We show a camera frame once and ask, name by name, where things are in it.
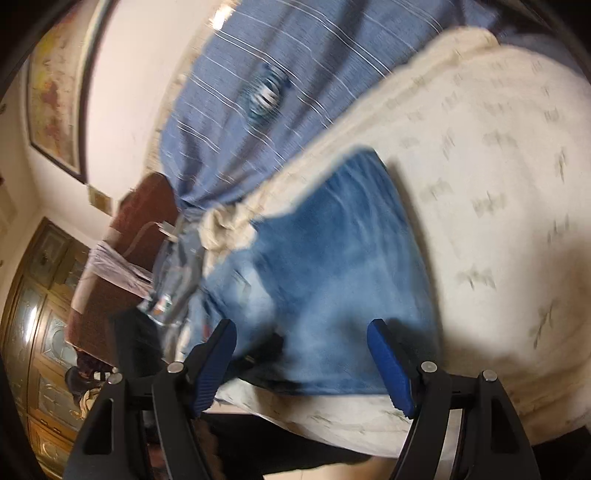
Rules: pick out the faded blue denim pants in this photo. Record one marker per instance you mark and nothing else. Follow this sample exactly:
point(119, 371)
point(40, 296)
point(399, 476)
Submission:
point(323, 277)

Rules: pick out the cream leaf print bed sheet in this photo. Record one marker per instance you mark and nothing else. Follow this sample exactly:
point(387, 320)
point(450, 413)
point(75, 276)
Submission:
point(485, 184)

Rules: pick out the carved wooden wardrobe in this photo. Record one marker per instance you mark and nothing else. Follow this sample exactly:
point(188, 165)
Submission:
point(41, 323)

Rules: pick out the dark framed wall map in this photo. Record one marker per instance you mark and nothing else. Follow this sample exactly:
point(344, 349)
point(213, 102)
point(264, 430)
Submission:
point(55, 92)

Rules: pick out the person's dark clothing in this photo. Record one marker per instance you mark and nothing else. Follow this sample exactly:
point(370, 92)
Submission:
point(277, 443)

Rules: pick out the white charger plug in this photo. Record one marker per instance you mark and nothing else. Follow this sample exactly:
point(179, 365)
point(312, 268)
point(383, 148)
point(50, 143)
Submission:
point(167, 231)

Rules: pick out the small wall picture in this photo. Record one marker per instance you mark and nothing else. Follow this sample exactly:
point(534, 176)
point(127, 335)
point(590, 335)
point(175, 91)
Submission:
point(99, 201)

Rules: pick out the brown headboard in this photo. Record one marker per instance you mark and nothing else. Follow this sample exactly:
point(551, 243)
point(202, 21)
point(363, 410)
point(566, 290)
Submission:
point(143, 207)

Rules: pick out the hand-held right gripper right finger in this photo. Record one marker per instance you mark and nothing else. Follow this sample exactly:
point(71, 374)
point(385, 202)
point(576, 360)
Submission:
point(390, 369)

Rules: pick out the pink striped cloth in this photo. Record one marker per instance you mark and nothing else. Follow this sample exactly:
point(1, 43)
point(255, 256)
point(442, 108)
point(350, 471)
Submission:
point(115, 267)

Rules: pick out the blue plaid quilt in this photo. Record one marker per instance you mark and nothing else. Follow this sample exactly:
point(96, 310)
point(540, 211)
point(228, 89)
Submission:
point(323, 60)

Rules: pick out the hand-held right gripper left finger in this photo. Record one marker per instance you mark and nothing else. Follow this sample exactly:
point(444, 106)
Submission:
point(212, 369)

